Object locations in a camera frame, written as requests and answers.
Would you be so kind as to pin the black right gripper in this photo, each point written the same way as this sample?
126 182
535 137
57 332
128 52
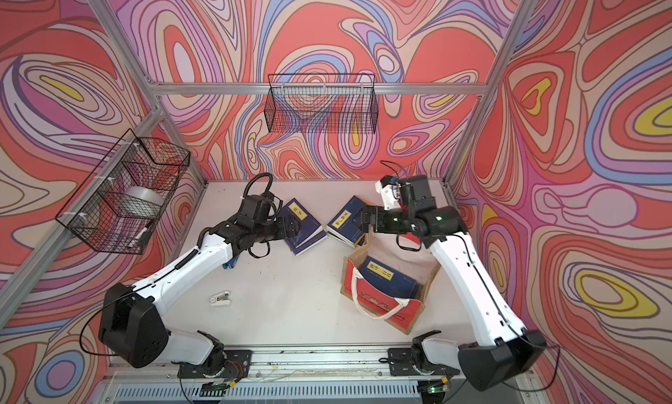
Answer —
379 212

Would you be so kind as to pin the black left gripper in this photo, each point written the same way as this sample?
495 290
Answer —
283 233

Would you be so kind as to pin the navy book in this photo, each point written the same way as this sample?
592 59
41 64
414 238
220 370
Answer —
309 224
345 226
305 246
389 281

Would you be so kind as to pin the red beige canvas tote bag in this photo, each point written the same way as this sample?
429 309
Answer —
401 252

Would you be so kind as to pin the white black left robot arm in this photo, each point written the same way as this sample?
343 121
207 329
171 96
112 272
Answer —
132 321

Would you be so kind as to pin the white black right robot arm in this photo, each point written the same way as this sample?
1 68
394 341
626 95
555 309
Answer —
504 347

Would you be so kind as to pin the small white stapler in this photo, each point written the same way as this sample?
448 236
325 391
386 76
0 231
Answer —
221 299

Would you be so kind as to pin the white marker in basket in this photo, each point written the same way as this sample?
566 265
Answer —
141 240

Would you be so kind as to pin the green circuit board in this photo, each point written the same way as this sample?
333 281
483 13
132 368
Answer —
214 390

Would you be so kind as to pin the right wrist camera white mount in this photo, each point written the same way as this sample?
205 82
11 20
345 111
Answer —
388 188

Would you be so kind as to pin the black wire basket back wall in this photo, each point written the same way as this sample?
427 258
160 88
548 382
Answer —
321 103

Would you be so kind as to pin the black wire basket wall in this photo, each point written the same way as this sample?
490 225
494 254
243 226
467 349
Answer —
321 103
93 214

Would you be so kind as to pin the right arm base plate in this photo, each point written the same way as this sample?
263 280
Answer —
407 362

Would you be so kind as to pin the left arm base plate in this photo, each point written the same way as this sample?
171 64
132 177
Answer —
228 365

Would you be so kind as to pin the black wire basket left wall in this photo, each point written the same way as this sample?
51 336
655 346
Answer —
93 214

